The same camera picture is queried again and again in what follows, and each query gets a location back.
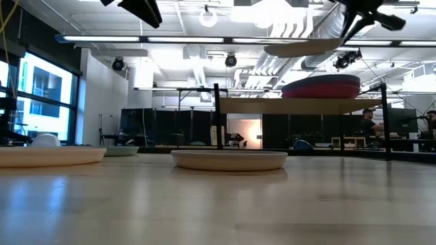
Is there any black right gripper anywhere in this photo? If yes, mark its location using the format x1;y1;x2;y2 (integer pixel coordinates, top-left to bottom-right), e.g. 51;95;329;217
335;0;406;44

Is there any cream plate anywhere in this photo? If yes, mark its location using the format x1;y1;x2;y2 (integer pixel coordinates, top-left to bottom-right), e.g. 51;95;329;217
263;37;345;58

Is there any magenta plate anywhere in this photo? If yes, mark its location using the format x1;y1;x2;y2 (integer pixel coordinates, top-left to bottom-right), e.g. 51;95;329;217
281;83;361;99

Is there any teal plate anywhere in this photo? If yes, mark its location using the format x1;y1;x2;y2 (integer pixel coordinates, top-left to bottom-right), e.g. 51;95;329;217
102;146;140;157

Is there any peach plate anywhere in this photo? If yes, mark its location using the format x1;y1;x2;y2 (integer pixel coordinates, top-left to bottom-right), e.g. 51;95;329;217
0;146;107;169

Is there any grey plate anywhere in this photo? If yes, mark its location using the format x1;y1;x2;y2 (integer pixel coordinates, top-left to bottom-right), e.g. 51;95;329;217
170;150;289;172

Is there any overhead light bar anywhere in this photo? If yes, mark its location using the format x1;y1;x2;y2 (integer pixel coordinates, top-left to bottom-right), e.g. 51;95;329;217
54;33;436;48

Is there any person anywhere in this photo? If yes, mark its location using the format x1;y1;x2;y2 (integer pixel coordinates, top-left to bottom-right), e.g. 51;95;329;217
425;110;436;132
359;108;386;139

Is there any dark background monitor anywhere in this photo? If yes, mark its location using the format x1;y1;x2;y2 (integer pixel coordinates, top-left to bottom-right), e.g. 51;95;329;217
388;108;419;134

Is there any black partition panel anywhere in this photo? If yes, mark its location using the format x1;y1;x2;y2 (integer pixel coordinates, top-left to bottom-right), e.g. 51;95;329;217
119;108;228;148
262;114;362;144

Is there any wooden stool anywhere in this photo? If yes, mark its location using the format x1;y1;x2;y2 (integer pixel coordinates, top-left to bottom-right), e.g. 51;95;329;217
330;135;367;149

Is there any blue chair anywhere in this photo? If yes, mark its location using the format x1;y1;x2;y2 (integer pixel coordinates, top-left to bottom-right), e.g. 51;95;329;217
293;139;313;150

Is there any white rounded container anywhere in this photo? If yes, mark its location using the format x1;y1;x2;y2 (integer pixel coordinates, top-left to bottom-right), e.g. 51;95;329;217
31;133;61;148

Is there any black ceiling camera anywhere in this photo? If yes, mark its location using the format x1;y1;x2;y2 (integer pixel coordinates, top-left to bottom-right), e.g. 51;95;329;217
333;50;363;71

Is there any white ceiling ring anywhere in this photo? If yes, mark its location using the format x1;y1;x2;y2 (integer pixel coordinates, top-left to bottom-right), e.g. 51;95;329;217
199;9;218;28

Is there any wooden shelf with black frame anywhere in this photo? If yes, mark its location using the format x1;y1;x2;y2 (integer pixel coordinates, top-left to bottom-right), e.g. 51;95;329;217
213;83;392;161

